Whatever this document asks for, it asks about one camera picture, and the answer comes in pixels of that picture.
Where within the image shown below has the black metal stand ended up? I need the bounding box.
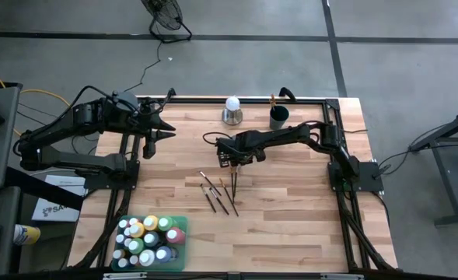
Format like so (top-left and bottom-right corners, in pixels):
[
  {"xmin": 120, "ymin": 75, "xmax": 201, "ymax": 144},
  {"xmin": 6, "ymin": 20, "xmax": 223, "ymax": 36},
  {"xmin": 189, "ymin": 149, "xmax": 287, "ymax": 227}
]
[{"xmin": 407, "ymin": 105, "xmax": 458, "ymax": 227}]

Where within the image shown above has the teal plastic bin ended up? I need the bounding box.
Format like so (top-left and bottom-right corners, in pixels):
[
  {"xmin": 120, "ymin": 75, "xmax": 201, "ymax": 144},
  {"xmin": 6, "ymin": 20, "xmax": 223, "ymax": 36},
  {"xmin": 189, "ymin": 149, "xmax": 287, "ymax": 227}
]
[{"xmin": 110, "ymin": 215, "xmax": 190, "ymax": 272}]

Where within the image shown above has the black fan cable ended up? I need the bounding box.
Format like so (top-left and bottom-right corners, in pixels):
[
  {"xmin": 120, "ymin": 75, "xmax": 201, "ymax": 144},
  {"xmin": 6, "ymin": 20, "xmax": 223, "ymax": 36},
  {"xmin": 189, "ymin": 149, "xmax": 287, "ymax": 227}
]
[{"xmin": 121, "ymin": 40, "xmax": 163, "ymax": 96}]

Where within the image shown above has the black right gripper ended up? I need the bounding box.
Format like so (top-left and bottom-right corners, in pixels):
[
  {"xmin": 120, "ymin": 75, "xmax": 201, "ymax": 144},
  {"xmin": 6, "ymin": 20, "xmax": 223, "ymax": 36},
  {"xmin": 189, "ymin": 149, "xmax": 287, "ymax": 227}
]
[{"xmin": 215, "ymin": 131, "xmax": 267, "ymax": 176}]

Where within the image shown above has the black aluminium table frame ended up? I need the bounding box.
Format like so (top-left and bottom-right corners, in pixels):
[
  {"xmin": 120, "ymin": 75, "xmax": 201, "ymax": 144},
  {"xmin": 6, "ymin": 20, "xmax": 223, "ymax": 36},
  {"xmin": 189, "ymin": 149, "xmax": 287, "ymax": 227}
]
[{"xmin": 71, "ymin": 95, "xmax": 397, "ymax": 273}]

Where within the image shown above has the large white paint bottle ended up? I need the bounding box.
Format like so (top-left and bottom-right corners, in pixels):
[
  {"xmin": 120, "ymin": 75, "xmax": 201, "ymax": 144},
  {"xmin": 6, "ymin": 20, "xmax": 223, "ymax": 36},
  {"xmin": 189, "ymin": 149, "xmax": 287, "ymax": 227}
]
[{"xmin": 138, "ymin": 248, "xmax": 156, "ymax": 268}]

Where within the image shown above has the black floor cable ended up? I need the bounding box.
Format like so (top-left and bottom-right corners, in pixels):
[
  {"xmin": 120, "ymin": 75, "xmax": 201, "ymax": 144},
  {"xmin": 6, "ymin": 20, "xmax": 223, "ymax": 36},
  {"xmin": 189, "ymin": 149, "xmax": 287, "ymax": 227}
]
[{"xmin": 376, "ymin": 123, "xmax": 449, "ymax": 180}]

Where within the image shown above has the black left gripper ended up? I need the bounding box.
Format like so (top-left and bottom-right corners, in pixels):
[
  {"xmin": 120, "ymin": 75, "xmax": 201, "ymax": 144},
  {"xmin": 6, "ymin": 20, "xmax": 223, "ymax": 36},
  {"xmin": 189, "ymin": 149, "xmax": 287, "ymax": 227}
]
[{"xmin": 133, "ymin": 99, "xmax": 177, "ymax": 143}]

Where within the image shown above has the large blue paint bottle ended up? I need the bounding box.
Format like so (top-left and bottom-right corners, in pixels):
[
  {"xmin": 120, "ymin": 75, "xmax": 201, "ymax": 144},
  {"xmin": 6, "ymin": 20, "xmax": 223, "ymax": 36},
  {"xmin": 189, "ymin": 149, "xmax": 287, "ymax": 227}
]
[{"xmin": 155, "ymin": 245, "xmax": 174, "ymax": 264}]

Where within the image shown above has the yellow floor cable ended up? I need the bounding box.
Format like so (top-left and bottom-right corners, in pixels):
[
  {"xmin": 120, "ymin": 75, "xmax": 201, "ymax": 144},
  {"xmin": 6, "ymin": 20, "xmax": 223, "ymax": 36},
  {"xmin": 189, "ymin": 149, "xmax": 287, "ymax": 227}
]
[{"xmin": 0, "ymin": 63, "xmax": 72, "ymax": 137}]

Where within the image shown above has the large yellow paint bottle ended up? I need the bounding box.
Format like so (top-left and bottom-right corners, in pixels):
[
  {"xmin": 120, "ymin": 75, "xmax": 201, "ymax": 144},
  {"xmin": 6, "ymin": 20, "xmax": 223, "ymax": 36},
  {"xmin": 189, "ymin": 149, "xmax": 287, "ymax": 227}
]
[
  {"xmin": 142, "ymin": 215, "xmax": 160, "ymax": 232},
  {"xmin": 129, "ymin": 222, "xmax": 146, "ymax": 239}
]

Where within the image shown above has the black floor fan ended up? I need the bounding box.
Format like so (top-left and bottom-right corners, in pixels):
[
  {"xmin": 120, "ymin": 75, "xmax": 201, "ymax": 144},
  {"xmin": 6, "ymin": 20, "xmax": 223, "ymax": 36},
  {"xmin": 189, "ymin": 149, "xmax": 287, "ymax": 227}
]
[{"xmin": 140, "ymin": 0, "xmax": 194, "ymax": 44}]

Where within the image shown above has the dark green cup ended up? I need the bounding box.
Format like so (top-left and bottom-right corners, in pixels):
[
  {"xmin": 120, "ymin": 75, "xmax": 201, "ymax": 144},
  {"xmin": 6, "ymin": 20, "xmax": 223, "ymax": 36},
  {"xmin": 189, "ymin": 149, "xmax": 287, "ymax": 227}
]
[{"xmin": 268, "ymin": 104, "xmax": 291, "ymax": 131}]

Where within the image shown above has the large red paint bottle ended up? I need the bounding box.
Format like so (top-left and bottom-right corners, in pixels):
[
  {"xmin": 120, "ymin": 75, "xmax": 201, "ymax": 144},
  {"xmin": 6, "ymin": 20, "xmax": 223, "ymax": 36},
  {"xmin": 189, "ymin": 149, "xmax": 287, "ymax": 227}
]
[{"xmin": 165, "ymin": 226, "xmax": 187, "ymax": 246}]

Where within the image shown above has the yellow and white can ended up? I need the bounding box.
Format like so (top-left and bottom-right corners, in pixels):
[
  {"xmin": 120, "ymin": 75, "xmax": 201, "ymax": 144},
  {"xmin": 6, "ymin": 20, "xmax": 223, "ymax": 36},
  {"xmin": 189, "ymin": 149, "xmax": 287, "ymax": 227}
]
[{"xmin": 12, "ymin": 223, "xmax": 42, "ymax": 247}]

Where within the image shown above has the white printed paper sheet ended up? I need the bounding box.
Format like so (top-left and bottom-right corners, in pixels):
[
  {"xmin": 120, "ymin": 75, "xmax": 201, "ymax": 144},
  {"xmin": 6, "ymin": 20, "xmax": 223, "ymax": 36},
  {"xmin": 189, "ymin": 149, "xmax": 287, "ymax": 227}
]
[{"xmin": 30, "ymin": 174, "xmax": 88, "ymax": 223}]

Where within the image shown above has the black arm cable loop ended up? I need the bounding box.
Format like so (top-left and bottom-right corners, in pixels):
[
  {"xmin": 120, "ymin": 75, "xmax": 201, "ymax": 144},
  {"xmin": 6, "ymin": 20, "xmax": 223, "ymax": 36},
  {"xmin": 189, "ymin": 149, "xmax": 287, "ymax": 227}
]
[{"xmin": 201, "ymin": 131, "xmax": 233, "ymax": 147}]

